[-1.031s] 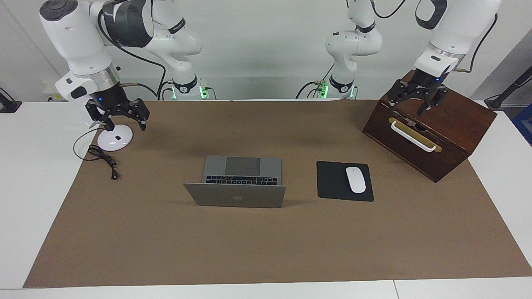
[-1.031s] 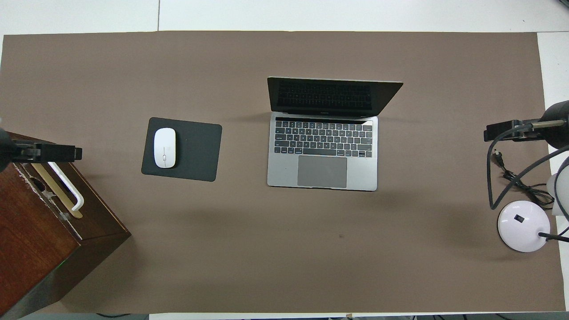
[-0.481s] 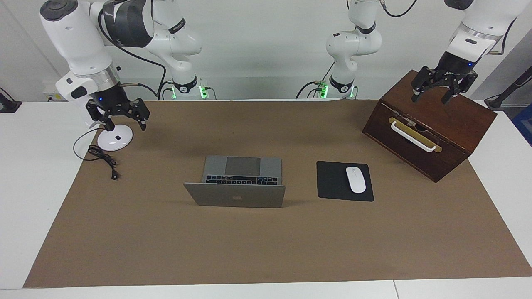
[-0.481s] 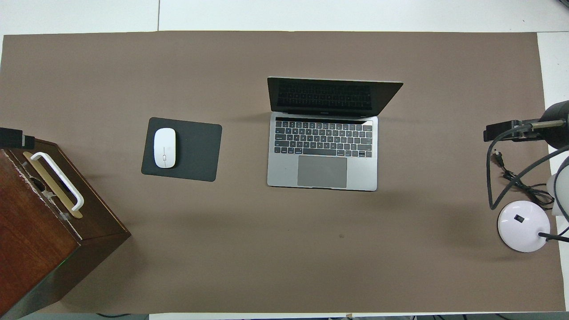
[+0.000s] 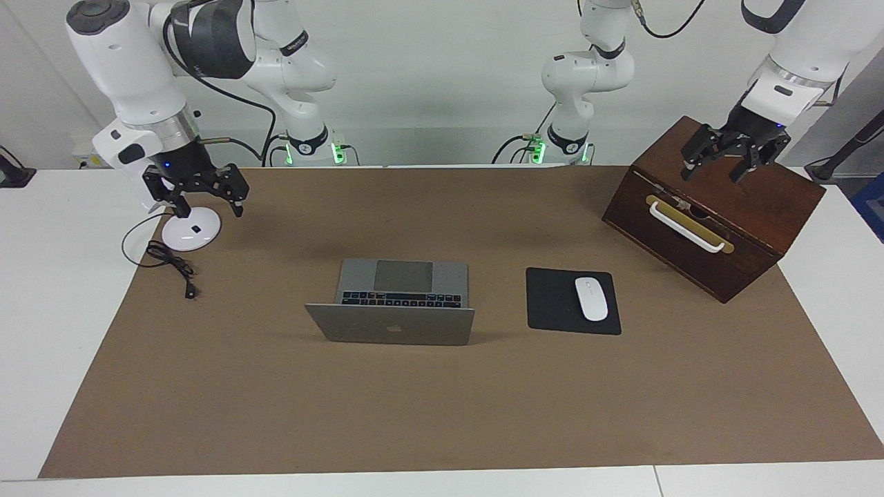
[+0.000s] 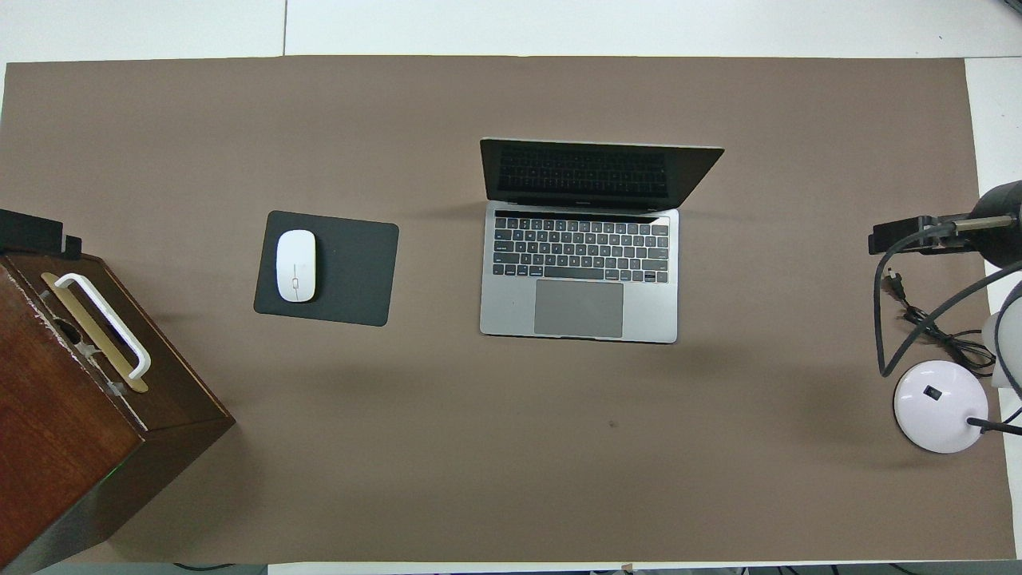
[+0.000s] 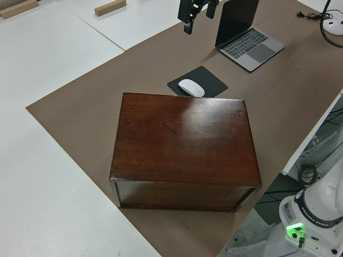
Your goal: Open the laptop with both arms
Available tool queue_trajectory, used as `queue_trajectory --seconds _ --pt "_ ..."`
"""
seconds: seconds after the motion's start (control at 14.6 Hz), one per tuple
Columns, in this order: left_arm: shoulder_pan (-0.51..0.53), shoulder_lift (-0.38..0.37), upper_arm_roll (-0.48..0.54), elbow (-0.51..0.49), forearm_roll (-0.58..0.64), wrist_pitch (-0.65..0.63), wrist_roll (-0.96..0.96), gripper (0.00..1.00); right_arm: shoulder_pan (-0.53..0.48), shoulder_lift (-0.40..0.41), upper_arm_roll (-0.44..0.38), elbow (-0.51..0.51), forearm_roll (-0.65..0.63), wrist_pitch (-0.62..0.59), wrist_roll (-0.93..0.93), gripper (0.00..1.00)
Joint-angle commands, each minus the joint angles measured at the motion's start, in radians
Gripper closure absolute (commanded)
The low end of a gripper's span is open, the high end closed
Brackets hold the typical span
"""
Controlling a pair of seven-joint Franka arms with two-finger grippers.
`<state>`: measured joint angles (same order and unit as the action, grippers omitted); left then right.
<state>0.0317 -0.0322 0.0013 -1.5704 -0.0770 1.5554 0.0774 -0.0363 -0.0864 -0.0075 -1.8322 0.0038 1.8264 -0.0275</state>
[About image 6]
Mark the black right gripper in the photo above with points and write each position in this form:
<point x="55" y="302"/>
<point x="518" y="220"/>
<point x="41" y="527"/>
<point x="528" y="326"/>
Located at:
<point x="898" y="238"/>

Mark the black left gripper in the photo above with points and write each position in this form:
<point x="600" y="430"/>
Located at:
<point x="32" y="233"/>

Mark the grey Apple laptop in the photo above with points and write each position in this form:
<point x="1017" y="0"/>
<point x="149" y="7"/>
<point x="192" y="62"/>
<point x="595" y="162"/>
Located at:
<point x="579" y="307"/>

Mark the white lamp head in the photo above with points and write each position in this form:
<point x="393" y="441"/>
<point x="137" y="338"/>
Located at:
<point x="1008" y="343"/>

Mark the white round lamp base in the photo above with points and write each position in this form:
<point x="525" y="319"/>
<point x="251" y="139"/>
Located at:
<point x="930" y="415"/>

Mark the black lamp neck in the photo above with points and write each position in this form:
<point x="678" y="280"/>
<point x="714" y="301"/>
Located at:
<point x="994" y="426"/>

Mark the dark wooden cabinet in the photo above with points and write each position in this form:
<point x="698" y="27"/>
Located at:
<point x="72" y="447"/>

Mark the white computer mouse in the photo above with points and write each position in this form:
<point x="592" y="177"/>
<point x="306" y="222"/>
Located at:
<point x="296" y="265"/>

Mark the black mouse pad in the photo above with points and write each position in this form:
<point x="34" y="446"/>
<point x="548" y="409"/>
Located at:
<point x="355" y="271"/>

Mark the brown table mat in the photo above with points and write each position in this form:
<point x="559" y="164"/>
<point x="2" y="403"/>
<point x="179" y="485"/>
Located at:
<point x="479" y="479"/>

